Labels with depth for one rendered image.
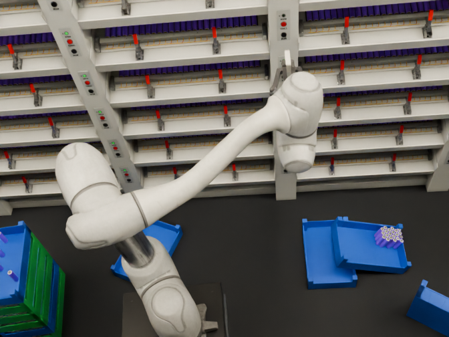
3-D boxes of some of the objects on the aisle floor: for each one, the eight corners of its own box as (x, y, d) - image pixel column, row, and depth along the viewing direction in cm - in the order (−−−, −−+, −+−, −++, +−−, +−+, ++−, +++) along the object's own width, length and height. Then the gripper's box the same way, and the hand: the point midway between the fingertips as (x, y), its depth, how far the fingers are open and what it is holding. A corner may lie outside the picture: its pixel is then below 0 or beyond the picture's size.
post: (150, 207, 263) (-14, -205, 122) (131, 208, 264) (-54, -200, 122) (154, 173, 275) (7, -238, 133) (135, 174, 276) (-30, -234, 134)
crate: (393, 232, 243) (402, 223, 236) (402, 274, 231) (411, 266, 225) (330, 225, 237) (337, 215, 231) (336, 267, 225) (343, 259, 219)
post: (296, 199, 258) (301, -242, 116) (276, 200, 259) (257, -237, 117) (292, 165, 270) (294, -274, 128) (273, 166, 270) (254, -269, 129)
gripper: (270, 119, 162) (266, 63, 176) (314, 116, 161) (307, 60, 175) (269, 101, 156) (266, 45, 170) (315, 99, 155) (308, 42, 169)
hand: (287, 61), depth 170 cm, fingers closed
